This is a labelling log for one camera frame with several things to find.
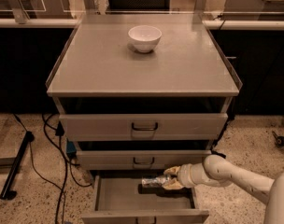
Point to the grey middle drawer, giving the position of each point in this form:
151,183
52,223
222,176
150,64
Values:
138,159

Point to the grey top drawer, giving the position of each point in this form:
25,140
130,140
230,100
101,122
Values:
130,127

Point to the black metal floor bar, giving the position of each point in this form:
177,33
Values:
7,193

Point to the grey drawer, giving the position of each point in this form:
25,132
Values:
138,159
121,199
130,127

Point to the black caster wheel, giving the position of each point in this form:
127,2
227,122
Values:
279,140

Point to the grey bottom drawer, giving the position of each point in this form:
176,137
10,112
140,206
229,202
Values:
121,199

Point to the black mesh chair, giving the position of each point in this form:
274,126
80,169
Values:
138,6

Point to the silver redbull can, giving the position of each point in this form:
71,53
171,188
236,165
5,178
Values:
154,181

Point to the blue box behind cabinet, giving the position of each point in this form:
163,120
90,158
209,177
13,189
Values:
70,149

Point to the white ceramic bowl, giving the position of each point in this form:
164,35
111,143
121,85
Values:
144,38

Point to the grey drawer cabinet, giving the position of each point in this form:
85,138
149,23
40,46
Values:
100,72

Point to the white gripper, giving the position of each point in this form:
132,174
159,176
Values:
184,175

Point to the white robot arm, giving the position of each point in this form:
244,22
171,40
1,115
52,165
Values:
215,171

